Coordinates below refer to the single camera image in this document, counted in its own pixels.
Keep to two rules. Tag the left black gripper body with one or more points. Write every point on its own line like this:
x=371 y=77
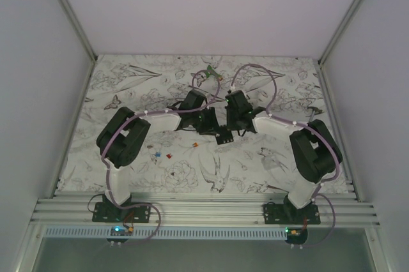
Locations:
x=204 y=121

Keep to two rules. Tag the floral printed table mat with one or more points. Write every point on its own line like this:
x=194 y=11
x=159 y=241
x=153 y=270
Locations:
x=149 y=82

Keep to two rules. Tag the black fuse box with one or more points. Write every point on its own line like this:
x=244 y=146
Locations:
x=224 y=136

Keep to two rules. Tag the metal pipe elbow fitting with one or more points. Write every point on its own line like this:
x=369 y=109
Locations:
x=261 y=98

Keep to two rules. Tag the clear plastic fuse box cover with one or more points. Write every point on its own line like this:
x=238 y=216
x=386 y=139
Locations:
x=270 y=163

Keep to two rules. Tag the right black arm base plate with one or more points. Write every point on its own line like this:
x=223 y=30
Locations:
x=287 y=214

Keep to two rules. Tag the left controller board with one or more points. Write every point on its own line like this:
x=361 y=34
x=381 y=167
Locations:
x=119 y=235

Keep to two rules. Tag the white slotted cable duct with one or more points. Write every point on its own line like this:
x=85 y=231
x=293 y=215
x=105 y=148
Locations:
x=191 y=233

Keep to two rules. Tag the controller board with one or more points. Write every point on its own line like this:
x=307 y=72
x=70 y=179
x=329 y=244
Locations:
x=119 y=235
x=296 y=237

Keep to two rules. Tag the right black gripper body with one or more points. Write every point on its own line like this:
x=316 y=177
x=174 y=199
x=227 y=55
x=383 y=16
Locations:
x=231 y=119

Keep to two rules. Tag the right controller board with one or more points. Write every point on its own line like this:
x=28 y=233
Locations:
x=296 y=237

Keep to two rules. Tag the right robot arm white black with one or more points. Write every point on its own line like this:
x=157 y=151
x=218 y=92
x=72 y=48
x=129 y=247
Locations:
x=316 y=154

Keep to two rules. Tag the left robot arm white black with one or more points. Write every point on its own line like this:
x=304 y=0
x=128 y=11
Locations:
x=123 y=137

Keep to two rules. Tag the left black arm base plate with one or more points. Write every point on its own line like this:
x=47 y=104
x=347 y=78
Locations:
x=106 y=212

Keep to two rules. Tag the small hammer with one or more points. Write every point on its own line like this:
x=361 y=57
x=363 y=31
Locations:
x=314 y=112

